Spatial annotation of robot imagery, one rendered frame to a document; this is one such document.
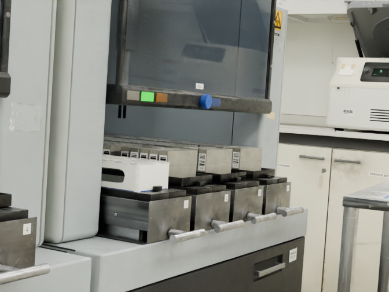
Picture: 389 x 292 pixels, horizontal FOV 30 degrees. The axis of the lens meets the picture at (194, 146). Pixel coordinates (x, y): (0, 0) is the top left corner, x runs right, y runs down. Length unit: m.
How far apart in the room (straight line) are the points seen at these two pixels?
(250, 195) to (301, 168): 2.10
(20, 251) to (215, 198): 0.52
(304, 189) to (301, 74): 0.93
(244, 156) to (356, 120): 1.91
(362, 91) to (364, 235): 0.68
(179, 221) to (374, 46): 2.78
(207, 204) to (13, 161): 0.44
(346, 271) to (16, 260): 0.66
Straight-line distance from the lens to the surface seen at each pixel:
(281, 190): 1.67
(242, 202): 1.50
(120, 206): 1.24
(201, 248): 1.37
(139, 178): 1.24
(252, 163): 1.70
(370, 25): 3.82
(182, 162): 1.42
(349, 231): 1.39
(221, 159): 1.56
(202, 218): 1.36
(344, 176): 3.54
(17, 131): 1.08
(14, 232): 0.97
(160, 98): 1.32
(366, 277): 3.57
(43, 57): 1.11
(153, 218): 1.22
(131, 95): 1.24
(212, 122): 1.83
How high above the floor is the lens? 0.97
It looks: 3 degrees down
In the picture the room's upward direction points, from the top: 4 degrees clockwise
